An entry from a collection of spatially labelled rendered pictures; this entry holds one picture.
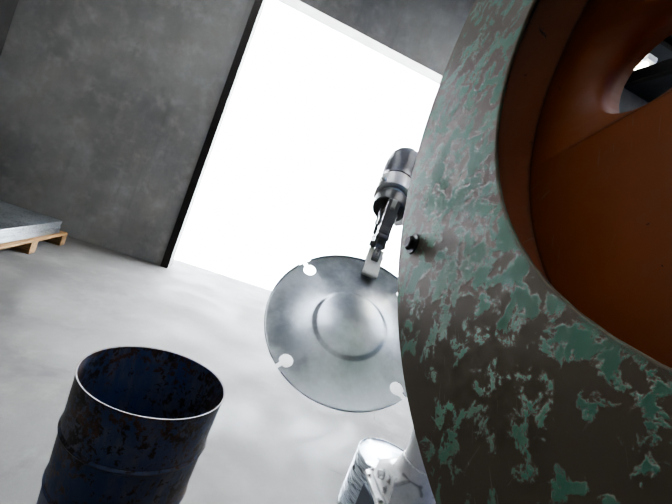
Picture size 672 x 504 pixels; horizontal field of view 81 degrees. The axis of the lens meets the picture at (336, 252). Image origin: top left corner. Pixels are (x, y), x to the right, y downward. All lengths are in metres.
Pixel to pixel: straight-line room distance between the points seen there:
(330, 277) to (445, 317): 0.41
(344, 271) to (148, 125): 4.26
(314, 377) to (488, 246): 0.39
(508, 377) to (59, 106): 5.03
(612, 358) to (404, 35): 5.24
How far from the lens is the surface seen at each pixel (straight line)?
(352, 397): 0.64
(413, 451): 1.16
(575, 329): 0.25
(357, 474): 1.86
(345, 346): 0.66
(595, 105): 0.44
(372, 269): 0.74
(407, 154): 0.99
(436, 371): 0.34
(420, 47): 5.43
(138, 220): 4.86
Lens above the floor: 1.09
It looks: 3 degrees down
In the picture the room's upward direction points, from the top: 21 degrees clockwise
